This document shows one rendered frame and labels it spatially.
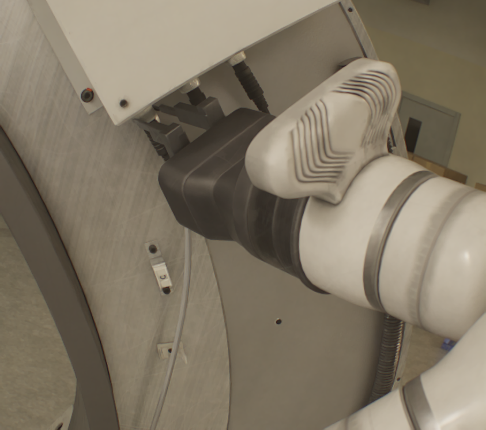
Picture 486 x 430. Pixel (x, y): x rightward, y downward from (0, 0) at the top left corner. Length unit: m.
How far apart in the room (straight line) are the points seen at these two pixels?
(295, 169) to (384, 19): 9.76
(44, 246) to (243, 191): 0.17
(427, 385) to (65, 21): 0.27
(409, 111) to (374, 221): 9.26
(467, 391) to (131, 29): 0.26
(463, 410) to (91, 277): 0.36
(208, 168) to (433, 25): 9.39
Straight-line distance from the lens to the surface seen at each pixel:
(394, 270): 0.29
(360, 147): 0.31
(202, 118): 0.42
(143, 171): 0.51
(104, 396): 0.52
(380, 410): 0.25
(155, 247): 0.52
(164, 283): 0.51
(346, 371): 0.63
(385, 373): 0.62
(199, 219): 0.39
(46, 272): 0.47
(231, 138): 0.40
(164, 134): 0.40
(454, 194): 0.29
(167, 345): 0.56
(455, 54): 9.54
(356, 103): 0.30
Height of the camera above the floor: 1.56
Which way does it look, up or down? 9 degrees down
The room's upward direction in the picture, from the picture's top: 18 degrees clockwise
